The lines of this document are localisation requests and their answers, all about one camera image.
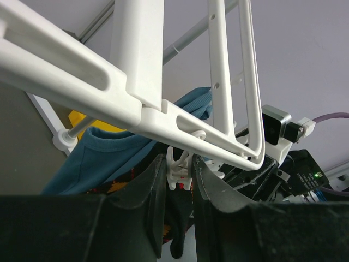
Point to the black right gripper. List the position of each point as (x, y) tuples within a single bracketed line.
[(263, 184)]

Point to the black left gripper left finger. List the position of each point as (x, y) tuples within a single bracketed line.
[(124, 226)]

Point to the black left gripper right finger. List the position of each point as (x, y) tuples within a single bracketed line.
[(231, 227)]

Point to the argyle sock red yellow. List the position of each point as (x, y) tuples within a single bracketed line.
[(178, 209)]

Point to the white square clip hanger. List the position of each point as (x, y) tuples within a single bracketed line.
[(39, 58)]

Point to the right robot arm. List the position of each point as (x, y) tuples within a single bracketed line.
[(298, 176)]

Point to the teal blue sock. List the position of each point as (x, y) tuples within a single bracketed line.
[(99, 157)]

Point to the yellow plastic bin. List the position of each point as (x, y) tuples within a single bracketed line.
[(81, 122)]

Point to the white metal drying rack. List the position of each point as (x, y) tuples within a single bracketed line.
[(137, 49)]

